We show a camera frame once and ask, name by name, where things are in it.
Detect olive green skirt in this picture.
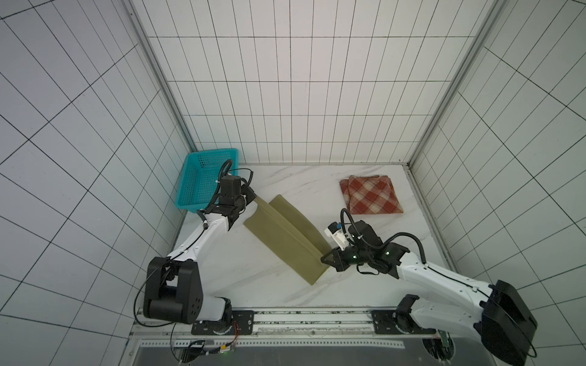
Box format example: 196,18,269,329
244,195,332,285

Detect red plaid skirt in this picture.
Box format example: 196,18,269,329
339,175,404,215

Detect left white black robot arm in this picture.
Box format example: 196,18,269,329
133,160,256,331

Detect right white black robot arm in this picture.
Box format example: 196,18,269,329
320,208,538,365

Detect teal plastic basket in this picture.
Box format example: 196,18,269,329
175,148,239,213

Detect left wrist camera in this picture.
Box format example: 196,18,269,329
218,175,242,207

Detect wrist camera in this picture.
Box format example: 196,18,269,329
324,222,349,251
218,175,242,207

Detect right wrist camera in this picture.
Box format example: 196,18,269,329
324,222,349,251

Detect aluminium mounting rail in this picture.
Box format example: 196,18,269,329
191,306,497,342

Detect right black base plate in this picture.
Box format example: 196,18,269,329
371,310,436,336

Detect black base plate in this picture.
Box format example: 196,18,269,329
191,310,256,336
371,310,436,336

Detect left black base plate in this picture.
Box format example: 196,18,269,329
191,310,256,336

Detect right control board with wires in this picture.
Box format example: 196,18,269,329
422,330,455,365

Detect control board with wires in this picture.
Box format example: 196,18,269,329
422,330,455,365
169,321,240,365

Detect left control board with wires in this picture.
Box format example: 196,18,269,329
169,321,240,365

